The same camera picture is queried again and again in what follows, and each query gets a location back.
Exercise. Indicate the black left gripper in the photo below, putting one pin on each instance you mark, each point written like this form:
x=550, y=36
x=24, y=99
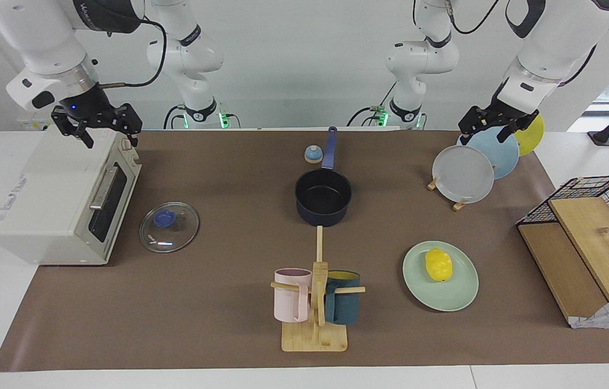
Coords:
x=499, y=116

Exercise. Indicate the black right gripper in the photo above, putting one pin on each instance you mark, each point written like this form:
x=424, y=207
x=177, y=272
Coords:
x=96, y=111

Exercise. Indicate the glass lid with blue knob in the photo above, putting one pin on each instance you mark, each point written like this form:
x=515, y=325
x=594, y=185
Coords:
x=174, y=237

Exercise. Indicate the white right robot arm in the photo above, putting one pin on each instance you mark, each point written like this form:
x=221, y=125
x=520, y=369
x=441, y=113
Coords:
x=50, y=38

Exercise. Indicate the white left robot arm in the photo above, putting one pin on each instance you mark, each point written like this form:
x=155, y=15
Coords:
x=553, y=38

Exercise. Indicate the light blue plate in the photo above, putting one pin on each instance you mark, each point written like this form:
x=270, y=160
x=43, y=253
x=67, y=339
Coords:
x=501, y=156

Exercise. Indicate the grey plate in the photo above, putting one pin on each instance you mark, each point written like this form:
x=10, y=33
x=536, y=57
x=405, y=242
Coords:
x=463, y=175

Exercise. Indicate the yellow plate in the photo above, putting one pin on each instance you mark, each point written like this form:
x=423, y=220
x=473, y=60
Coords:
x=532, y=138

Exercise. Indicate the wooden plate rack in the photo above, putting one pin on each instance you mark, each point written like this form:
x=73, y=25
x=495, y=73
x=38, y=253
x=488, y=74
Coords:
x=459, y=205

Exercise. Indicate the pale green plate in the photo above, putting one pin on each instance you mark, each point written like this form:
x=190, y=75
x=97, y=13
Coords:
x=444, y=297

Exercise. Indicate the white power strip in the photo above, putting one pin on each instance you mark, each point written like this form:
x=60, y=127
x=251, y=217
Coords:
x=31, y=123

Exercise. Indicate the white toaster oven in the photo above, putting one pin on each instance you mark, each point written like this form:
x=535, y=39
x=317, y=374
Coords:
x=45, y=205

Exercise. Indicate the light wooden cutting board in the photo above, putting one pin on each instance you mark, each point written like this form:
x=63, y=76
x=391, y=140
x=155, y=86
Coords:
x=590, y=237

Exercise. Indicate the brown wooden board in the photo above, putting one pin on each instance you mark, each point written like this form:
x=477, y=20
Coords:
x=558, y=270

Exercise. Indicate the dark blue saucepan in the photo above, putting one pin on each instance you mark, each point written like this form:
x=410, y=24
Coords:
x=323, y=197

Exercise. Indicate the brown table mat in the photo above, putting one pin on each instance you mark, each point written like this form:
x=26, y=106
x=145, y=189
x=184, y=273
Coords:
x=201, y=324

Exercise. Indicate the teal mug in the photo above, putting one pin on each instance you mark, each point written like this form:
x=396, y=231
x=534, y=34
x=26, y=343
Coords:
x=345, y=308

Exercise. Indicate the pink mug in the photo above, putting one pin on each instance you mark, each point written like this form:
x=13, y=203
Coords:
x=289, y=302

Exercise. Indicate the wooden mug rack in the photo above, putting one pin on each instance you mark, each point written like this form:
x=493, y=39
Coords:
x=315, y=340

